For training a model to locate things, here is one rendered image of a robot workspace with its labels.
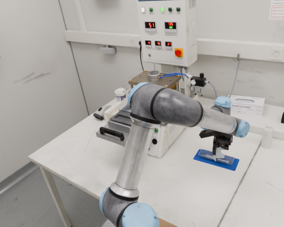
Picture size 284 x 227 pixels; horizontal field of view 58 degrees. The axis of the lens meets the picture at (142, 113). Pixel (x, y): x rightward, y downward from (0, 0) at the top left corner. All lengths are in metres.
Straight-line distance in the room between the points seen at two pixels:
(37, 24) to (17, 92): 0.66
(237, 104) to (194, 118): 0.96
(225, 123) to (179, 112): 0.26
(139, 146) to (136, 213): 0.22
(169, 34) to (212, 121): 0.78
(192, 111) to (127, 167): 0.30
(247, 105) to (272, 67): 0.29
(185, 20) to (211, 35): 0.44
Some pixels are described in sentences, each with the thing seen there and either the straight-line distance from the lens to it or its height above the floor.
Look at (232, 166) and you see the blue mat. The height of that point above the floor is 0.75.
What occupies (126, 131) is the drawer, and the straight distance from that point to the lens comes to 1.35.
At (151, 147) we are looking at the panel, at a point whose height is 0.80.
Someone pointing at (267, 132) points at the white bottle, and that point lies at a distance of 1.54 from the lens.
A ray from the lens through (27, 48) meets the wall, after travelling 2.66.
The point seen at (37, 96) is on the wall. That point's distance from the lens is 2.76.
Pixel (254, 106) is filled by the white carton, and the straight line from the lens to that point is 1.78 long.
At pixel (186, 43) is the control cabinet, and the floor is 1.29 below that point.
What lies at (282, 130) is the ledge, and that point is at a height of 0.79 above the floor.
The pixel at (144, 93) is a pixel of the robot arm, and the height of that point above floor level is 1.35.
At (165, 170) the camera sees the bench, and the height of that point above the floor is 0.75.
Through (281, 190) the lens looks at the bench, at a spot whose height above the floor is 0.75.
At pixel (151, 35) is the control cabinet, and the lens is 1.65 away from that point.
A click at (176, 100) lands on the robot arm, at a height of 1.35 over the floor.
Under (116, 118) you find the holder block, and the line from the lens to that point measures 1.44.
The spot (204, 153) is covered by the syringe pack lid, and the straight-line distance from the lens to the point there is 1.49.
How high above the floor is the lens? 1.73
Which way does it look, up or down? 31 degrees down
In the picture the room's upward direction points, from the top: 8 degrees counter-clockwise
